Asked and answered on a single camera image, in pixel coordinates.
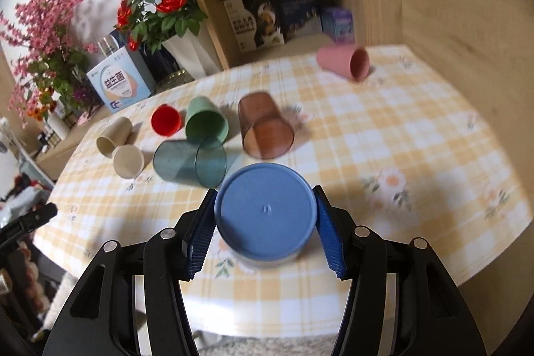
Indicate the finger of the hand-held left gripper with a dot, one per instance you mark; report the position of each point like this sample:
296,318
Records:
25,220

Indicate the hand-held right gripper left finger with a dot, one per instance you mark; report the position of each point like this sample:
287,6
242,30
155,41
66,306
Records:
199,243

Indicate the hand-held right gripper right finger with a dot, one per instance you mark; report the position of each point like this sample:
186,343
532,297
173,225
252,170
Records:
331,243

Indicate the blue cup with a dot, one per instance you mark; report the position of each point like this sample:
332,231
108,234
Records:
265,210

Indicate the clear teal cup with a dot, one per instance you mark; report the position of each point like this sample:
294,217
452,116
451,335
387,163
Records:
187,163

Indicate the beige cup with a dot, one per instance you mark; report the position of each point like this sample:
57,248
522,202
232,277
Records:
127,161
112,135

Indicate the green cup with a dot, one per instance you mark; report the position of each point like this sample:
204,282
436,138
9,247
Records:
205,118

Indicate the red cup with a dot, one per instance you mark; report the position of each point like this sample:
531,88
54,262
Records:
165,121

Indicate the clear brown cup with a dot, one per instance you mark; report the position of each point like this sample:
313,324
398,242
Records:
263,126

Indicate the pink cup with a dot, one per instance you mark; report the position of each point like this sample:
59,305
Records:
344,62

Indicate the yellow checked tablecloth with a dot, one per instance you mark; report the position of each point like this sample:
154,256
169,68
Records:
375,172

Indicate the white and blue box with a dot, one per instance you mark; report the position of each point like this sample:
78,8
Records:
119,78

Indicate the pink blossom bouquet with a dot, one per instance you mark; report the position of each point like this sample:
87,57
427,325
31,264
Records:
41,43

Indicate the dark blue vase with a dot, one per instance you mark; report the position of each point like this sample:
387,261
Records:
160,62

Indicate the white vase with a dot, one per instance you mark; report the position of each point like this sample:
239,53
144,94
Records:
190,51

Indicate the small purple box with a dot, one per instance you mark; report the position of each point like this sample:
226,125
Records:
338,24

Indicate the white product box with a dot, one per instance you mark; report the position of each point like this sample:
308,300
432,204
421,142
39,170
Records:
240,24

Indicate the dark blue box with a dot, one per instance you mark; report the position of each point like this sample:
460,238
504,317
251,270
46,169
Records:
299,12

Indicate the dark illustrated box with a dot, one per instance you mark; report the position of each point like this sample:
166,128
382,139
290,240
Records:
263,18

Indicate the red rose bouquet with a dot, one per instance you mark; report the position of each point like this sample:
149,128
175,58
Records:
156,12

